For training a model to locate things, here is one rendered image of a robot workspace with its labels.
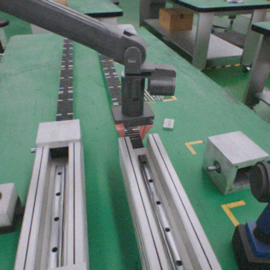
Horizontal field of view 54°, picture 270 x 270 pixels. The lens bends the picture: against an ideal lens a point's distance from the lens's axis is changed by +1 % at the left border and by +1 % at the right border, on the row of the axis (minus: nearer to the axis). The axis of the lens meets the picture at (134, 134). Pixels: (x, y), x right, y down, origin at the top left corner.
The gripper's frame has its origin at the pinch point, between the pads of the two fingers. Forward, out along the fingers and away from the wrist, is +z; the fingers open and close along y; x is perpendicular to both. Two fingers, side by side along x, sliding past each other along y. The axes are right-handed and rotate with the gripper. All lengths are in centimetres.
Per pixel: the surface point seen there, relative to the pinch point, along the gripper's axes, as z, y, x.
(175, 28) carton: 80, 152, 340
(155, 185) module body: -4.4, -0.1, -21.1
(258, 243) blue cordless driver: -6.7, 11.6, -37.9
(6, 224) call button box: -1.5, -29.6, -21.3
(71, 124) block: -6.5, -15.7, 1.0
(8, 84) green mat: 7, -40, 53
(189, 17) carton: 65, 173, 341
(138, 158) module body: -3.6, -1.3, -12.0
